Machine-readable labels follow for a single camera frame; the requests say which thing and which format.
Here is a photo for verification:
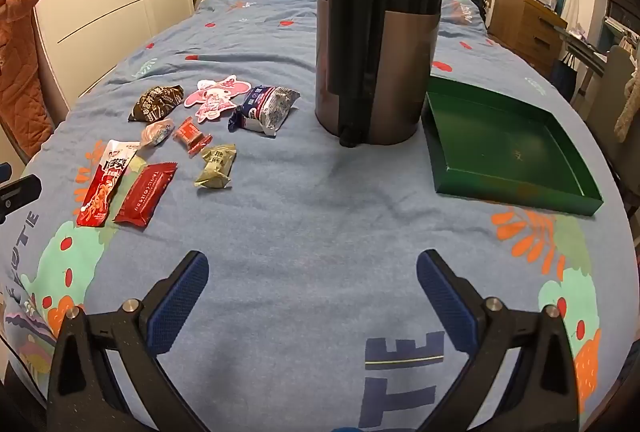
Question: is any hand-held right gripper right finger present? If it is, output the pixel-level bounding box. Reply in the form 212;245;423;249
416;249;581;432

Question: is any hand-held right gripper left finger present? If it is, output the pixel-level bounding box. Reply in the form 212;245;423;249
46;250;211;432

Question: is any long red and white packet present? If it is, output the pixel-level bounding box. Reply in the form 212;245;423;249
76;139;138;228

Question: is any dark red snack packet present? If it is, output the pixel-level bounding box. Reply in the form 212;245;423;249
113;162;178;229

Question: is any green candy packet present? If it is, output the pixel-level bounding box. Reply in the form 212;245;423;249
194;143;237;189

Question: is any pink and white candy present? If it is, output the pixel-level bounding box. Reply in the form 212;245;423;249
139;121;176;148

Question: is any small red candy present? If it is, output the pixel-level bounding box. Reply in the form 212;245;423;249
173;117;213;156

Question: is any green tray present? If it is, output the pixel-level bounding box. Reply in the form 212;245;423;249
421;74;604;217

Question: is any brown snack packet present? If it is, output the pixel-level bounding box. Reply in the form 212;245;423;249
127;84;185;123

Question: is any pink cartoon snack packet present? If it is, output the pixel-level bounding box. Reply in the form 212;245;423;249
184;75;251;124

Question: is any blue and white snack packet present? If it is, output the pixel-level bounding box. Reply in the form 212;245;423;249
227;84;301;138

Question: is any orange quilted coat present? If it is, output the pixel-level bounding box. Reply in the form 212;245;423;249
0;0;53;163

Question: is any printed blue blanket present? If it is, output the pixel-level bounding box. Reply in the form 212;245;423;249
0;0;636;432

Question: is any black and grey electric kettle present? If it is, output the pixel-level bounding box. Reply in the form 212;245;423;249
315;0;447;148

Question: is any dark bag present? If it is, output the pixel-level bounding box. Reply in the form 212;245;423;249
552;54;581;98

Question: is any grey chair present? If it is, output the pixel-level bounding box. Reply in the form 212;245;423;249
585;47;640;163

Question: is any beige fluffy scarf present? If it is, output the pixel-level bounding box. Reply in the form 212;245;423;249
614;72;640;143

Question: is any wooden drawer cabinet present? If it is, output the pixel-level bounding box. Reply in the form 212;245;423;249
487;0;568;68

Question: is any white desk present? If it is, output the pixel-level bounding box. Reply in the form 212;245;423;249
565;27;611;78

